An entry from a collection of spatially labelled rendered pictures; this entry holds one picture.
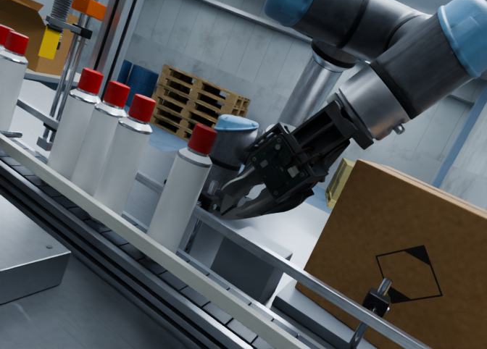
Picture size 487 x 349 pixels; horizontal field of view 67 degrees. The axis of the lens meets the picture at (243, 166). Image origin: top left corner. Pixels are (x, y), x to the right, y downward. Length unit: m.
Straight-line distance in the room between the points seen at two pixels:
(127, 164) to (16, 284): 0.21
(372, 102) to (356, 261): 0.36
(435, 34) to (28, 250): 0.50
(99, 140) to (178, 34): 7.48
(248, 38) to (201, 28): 1.01
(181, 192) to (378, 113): 0.27
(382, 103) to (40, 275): 0.44
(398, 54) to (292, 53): 6.91
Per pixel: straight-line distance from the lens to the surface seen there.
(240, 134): 1.04
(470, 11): 0.42
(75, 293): 0.55
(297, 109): 0.96
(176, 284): 0.53
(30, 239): 0.54
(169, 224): 0.53
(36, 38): 2.47
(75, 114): 0.66
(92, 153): 0.63
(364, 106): 0.40
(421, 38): 0.41
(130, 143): 0.57
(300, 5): 0.47
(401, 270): 0.67
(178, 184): 0.51
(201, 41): 7.83
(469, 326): 0.68
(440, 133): 7.27
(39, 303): 0.53
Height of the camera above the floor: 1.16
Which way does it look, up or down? 11 degrees down
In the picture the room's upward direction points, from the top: 23 degrees clockwise
